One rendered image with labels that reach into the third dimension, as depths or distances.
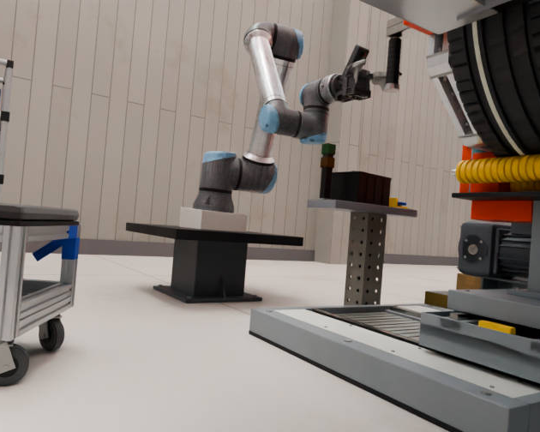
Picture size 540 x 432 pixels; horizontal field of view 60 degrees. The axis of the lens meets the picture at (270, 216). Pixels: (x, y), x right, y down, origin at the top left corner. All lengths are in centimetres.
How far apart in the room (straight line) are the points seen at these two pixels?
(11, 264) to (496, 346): 93
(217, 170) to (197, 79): 234
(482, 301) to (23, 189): 329
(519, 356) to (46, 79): 356
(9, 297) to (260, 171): 139
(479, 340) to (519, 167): 38
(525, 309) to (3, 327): 99
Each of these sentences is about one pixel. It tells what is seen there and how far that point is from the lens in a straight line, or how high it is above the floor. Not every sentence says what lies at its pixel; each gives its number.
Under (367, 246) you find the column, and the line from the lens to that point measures 183.
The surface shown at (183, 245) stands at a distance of 212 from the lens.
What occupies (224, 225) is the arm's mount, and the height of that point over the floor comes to 32.
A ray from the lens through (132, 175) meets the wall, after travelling 401.
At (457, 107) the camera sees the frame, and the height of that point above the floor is 66.
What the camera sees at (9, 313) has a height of 15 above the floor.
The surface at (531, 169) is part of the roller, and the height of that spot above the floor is 50.
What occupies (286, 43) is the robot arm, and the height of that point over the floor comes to 109.
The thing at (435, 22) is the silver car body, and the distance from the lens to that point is 99.
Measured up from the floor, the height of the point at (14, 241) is 27.
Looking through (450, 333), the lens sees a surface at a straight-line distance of 111.
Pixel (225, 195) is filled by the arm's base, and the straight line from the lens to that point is 209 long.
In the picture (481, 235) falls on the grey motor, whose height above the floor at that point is 36.
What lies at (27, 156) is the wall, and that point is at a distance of 385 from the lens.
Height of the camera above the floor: 34
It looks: 1 degrees up
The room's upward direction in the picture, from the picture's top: 5 degrees clockwise
